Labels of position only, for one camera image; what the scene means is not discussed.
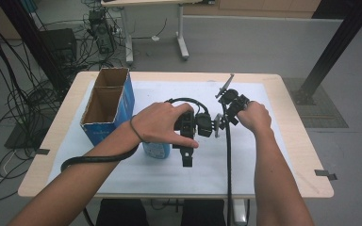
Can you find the white table mat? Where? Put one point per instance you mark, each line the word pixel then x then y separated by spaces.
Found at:
pixel 176 179

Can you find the white table leg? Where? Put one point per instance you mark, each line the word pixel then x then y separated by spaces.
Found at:
pixel 240 213

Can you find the person's left leg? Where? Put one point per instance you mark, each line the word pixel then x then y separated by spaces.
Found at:
pixel 122 215

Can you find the person's leg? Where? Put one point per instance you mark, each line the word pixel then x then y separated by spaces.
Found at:
pixel 202 215
pixel 122 215

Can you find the person's left hand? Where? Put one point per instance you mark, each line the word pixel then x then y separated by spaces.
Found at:
pixel 157 124

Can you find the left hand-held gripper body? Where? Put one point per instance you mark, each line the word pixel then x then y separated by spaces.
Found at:
pixel 189 126

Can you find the black tape strip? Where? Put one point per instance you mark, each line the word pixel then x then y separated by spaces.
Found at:
pixel 325 174
pixel 42 151

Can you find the dark floor plate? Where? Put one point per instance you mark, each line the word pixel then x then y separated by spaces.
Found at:
pixel 19 138

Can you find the white desk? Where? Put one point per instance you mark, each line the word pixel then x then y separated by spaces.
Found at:
pixel 180 25

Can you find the black wrist band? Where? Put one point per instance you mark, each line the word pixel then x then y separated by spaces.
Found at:
pixel 134 130

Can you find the grey floor grate mat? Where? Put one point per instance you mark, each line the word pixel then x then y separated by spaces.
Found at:
pixel 323 109

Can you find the person's right leg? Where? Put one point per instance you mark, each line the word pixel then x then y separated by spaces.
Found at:
pixel 202 215

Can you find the white plug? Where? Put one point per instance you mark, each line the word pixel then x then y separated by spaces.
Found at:
pixel 155 38

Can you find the person's right hand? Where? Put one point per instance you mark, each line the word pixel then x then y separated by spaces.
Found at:
pixel 254 117

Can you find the blue cardboard box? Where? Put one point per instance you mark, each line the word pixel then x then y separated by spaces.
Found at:
pixel 124 105

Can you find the black metal post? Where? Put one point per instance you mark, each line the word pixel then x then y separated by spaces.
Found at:
pixel 28 40
pixel 336 47

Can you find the black computer tower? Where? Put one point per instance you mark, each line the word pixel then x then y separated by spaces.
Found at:
pixel 102 33

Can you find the black equipment box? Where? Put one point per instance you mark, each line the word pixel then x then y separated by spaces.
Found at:
pixel 59 44

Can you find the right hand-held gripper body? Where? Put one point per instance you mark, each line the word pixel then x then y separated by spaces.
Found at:
pixel 234 102

